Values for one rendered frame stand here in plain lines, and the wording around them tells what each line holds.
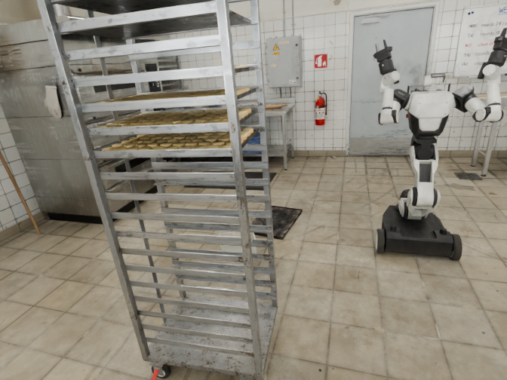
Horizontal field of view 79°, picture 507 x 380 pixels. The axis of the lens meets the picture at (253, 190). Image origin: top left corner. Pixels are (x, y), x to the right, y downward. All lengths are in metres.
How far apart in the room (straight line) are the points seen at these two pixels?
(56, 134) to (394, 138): 4.49
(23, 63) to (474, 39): 5.20
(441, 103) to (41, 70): 3.34
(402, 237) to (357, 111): 2.92
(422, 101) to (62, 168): 3.37
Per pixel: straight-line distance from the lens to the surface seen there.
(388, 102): 2.29
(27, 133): 3.99
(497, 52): 2.51
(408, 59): 5.19
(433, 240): 2.72
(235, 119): 1.04
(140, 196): 1.33
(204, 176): 1.17
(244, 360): 1.77
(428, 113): 2.50
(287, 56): 5.00
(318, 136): 5.26
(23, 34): 3.64
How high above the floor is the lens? 1.51
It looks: 22 degrees down
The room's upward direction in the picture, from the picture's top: 5 degrees counter-clockwise
